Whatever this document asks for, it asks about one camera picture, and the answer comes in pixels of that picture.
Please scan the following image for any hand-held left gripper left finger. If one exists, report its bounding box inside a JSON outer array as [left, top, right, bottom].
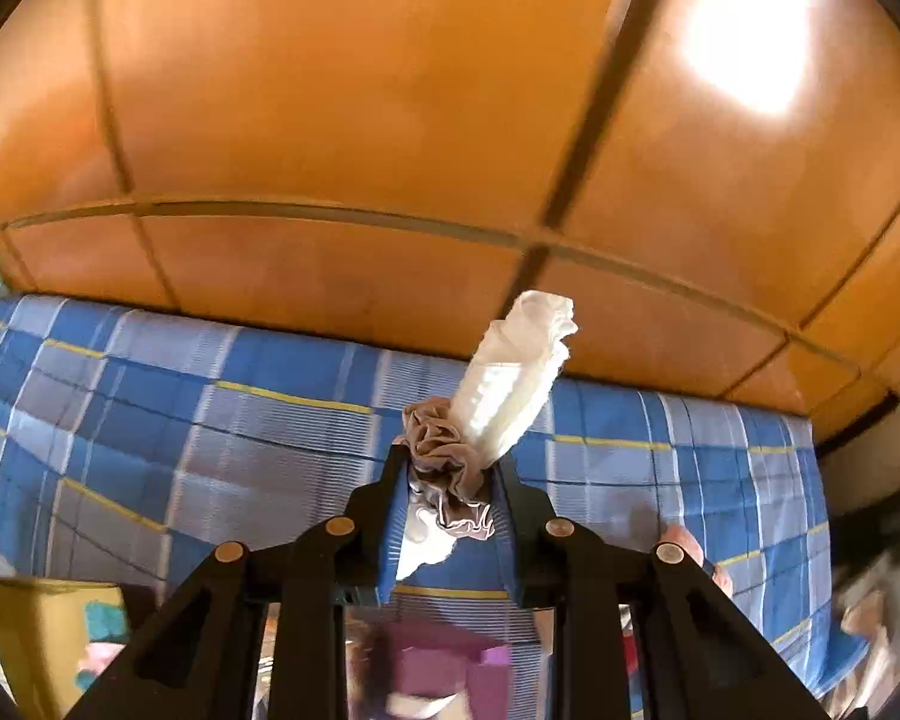
[[67, 444, 412, 720]]

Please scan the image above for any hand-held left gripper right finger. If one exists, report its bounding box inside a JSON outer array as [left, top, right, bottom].
[[486, 457, 830, 720]]

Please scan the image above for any taupe satin scrunchie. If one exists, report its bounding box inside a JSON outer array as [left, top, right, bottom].
[[402, 397, 496, 542]]

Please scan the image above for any purple box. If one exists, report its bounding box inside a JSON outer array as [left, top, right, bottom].
[[345, 615, 550, 720]]

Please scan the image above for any white cloth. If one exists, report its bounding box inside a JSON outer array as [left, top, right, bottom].
[[394, 289, 580, 583]]

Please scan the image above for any yellow cardboard box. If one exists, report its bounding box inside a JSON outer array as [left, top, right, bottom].
[[0, 576, 133, 720]]

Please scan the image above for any pink round object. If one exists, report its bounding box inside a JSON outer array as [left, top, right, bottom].
[[658, 523, 734, 597]]

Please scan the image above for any blue plaid bed sheet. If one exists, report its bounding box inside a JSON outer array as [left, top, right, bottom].
[[0, 292, 871, 700]]

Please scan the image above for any wooden wardrobe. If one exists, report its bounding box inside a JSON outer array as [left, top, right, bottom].
[[0, 0, 900, 443]]

